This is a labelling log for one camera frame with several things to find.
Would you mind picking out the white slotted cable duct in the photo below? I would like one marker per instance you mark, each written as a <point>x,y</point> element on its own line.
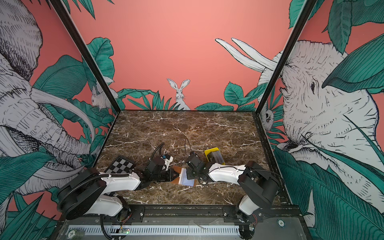
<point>152,230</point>

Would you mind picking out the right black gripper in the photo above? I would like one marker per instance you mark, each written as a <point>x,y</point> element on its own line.
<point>189,173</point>

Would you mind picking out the checkerboard calibration tag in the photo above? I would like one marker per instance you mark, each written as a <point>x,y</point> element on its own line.
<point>120,166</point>

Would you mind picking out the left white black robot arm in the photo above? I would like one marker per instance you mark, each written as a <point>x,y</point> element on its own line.
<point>95,193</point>

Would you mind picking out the brown leather card holder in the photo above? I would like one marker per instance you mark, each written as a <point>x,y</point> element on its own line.
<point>182,178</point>

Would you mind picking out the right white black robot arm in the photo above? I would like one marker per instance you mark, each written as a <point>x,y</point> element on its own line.
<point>260,185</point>

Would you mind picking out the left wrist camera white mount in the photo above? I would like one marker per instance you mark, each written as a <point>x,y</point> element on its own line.
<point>167,159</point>

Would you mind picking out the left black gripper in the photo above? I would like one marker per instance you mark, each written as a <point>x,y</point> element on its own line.
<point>171,177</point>

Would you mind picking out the black front mounting rail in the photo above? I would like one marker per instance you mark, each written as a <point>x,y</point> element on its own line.
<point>228,213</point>

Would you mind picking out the yellow plastic card tray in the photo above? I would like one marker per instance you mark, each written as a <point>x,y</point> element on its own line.
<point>208,151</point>

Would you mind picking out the dark credit card stack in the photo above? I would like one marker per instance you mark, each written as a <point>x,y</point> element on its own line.
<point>216,157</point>

